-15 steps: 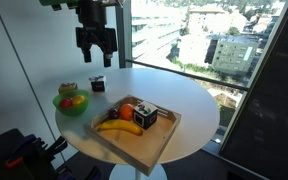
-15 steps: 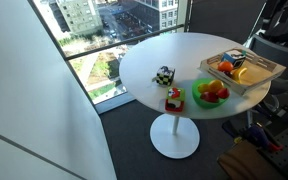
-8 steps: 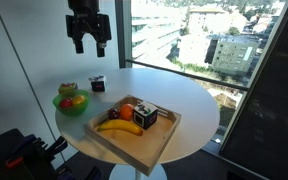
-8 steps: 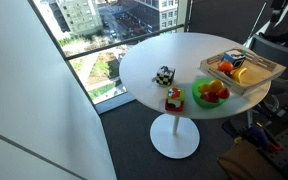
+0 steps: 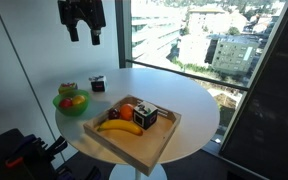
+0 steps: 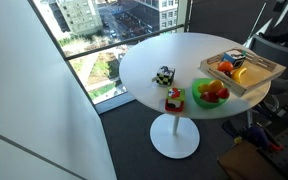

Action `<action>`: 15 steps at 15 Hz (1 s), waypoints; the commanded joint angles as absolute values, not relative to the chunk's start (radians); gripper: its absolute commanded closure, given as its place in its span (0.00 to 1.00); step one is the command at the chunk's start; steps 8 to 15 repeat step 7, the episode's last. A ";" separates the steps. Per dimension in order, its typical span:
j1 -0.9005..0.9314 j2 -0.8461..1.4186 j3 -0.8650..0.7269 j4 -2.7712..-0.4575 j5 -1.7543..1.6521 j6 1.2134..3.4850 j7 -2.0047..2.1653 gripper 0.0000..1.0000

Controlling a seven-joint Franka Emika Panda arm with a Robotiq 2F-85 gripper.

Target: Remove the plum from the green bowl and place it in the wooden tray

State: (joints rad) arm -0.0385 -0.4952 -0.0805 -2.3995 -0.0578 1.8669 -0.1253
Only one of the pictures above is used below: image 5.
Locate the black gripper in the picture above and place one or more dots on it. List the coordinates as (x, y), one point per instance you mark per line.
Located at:
(82, 11)

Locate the dark purple plum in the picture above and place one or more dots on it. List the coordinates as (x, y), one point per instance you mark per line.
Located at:
(113, 114)

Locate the wooden tray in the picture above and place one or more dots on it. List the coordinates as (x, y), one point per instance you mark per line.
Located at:
(144, 146)

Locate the dark window mullion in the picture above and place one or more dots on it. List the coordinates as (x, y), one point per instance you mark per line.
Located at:
(123, 33)
(260, 76)

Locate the black white checkered soft cube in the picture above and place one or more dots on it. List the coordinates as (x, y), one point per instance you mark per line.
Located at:
(98, 84)

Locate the red green soft cube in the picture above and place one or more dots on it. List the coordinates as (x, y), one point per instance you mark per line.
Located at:
(67, 88)

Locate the yellow orange round fruit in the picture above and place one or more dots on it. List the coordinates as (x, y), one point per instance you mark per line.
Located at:
(78, 100)

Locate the red strawberry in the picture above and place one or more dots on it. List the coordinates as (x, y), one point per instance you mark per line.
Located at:
(65, 103)

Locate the green plate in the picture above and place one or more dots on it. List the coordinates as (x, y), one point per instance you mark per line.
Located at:
(72, 110)

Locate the yellow banana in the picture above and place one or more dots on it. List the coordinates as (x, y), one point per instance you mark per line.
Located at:
(120, 126)

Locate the blue black white soft cube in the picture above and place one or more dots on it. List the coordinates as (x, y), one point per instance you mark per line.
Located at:
(145, 116)

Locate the dark window railing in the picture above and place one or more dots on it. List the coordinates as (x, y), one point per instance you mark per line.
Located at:
(184, 74)

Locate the blue orange bar clamp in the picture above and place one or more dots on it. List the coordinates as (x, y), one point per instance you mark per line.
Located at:
(84, 173)
(34, 160)

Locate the white table pedestal base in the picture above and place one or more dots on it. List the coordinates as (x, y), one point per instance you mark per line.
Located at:
(124, 173)

